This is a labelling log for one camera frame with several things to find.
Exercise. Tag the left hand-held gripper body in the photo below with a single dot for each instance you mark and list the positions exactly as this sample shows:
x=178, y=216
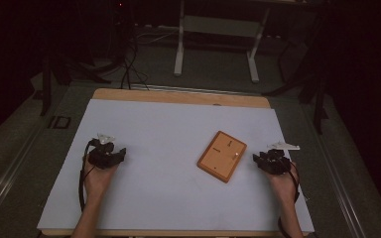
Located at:
x=101, y=155

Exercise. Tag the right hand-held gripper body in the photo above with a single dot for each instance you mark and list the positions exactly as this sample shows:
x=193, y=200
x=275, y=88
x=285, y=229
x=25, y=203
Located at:
x=274, y=160

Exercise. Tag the wooden box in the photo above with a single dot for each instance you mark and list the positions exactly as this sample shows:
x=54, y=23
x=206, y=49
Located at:
x=222, y=156

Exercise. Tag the person's left hand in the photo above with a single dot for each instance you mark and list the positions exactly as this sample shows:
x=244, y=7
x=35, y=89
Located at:
x=96, y=180

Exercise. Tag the person's right hand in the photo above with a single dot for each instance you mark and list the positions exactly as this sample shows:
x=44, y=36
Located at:
x=284, y=186

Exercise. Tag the white table mat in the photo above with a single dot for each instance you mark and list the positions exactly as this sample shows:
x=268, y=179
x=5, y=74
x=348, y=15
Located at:
x=165, y=139

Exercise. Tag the black metal stand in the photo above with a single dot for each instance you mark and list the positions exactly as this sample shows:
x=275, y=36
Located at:
x=51, y=76
x=312, y=86

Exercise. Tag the black square floor frame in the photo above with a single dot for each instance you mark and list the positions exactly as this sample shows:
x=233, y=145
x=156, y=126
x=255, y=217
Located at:
x=59, y=122

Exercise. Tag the white metal table frame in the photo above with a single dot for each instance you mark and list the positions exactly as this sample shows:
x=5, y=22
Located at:
x=218, y=26

